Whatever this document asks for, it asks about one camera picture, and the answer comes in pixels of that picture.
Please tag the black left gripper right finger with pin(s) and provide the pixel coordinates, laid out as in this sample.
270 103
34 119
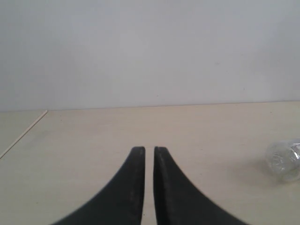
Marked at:
177 201

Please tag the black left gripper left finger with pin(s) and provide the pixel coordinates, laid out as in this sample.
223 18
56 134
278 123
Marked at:
120 202

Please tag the clear bottle white barcode label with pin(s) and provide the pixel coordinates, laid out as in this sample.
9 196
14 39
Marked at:
283 159

